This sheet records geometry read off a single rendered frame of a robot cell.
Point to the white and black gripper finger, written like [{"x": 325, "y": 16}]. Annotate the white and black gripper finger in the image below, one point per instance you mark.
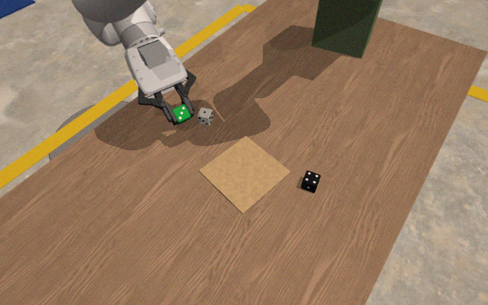
[
  {"x": 183, "y": 91},
  {"x": 158, "y": 102}
]

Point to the green die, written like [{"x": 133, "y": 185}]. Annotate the green die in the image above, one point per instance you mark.
[{"x": 181, "y": 113}]

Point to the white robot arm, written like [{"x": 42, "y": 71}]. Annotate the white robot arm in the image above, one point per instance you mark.
[{"x": 128, "y": 20}]

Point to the black die with white pips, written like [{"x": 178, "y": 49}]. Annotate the black die with white pips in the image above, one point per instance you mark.
[{"x": 310, "y": 181}]

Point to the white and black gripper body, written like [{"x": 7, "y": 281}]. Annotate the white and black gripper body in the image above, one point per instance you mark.
[{"x": 158, "y": 78}]

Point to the tan flat square mat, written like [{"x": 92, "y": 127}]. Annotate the tan flat square mat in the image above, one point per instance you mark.
[{"x": 244, "y": 173}]

